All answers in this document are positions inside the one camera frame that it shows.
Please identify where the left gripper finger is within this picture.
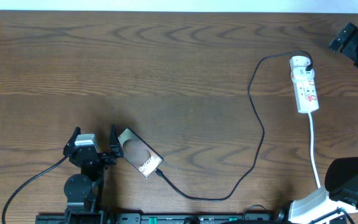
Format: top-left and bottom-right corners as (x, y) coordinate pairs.
(63, 126), (81, 156)
(109, 124), (124, 157)

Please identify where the black charger cable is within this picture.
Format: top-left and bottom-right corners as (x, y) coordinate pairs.
(154, 50), (314, 202)

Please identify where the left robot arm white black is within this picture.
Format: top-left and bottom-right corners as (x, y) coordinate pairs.
(63, 125), (123, 224)

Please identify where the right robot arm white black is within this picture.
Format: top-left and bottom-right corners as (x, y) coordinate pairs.
(276, 23), (358, 223)

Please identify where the white power strip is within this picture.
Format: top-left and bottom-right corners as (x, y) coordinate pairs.
(290, 55), (319, 114)

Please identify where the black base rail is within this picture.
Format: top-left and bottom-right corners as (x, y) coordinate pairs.
(35, 212), (291, 224)

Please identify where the white power strip cord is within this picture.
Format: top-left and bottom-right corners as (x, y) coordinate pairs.
(307, 111), (322, 189)

